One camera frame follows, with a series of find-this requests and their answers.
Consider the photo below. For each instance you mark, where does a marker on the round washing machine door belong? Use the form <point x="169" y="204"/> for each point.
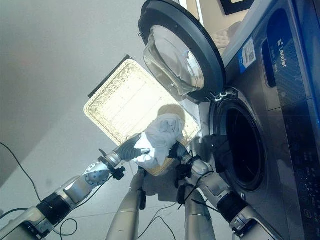
<point x="182" y="47"/>

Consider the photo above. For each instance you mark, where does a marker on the grey front-load washing machine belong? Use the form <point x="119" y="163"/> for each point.
<point x="272" y="125"/>

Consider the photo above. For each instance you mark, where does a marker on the silver robot leg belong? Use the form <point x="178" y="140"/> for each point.
<point x="127" y="210"/>
<point x="197" y="217"/>

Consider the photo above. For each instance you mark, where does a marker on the white cloth garment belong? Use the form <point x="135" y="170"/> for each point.
<point x="160" y="140"/>

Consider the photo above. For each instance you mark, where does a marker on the left silver robot leg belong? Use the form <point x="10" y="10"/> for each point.
<point x="127" y="210"/>

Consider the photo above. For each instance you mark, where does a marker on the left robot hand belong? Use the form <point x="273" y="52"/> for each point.
<point x="127" y="150"/>

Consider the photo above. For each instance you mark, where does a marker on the white label sticker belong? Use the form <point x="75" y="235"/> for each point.
<point x="248" y="55"/>

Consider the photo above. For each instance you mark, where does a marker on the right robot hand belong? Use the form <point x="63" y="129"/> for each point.
<point x="177" y="150"/>

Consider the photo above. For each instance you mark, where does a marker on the cream woven laundry basket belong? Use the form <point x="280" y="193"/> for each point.
<point x="132" y="105"/>

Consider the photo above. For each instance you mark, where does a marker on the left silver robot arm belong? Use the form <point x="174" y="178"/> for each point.
<point x="67" y="192"/>

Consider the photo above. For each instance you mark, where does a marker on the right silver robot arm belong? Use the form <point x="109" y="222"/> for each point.
<point x="220" y="192"/>

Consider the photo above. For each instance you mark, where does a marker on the right silver robot leg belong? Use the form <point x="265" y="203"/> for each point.
<point x="197" y="217"/>

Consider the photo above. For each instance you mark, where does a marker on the black picture frame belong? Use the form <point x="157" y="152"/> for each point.
<point x="233" y="6"/>

